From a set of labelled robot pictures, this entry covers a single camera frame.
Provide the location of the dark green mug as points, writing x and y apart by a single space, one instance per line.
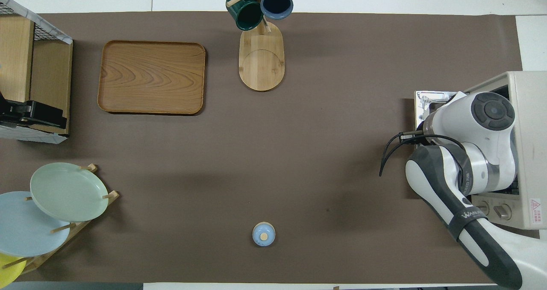
245 13

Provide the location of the large light blue plate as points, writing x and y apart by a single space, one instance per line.
25 230

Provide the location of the white toaster oven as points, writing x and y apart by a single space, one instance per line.
530 123

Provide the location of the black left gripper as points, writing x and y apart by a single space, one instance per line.
40 109

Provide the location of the small blue lid wooden knob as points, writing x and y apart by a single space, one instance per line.
263 234

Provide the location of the brown table mat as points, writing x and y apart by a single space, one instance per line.
273 153

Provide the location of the pale green plate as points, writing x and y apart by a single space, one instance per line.
68 191

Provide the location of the wooden mug tree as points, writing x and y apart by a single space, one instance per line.
261 63

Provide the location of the wooden shelf box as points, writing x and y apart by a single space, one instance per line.
49 72

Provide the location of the wooden serving tray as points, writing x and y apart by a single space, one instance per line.
151 76

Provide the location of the yellow plate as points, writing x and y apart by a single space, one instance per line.
8 270

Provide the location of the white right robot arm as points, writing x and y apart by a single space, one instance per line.
448 183

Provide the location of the blue mug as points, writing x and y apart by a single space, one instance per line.
277 4

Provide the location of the wooden plate rack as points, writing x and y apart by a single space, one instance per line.
83 226

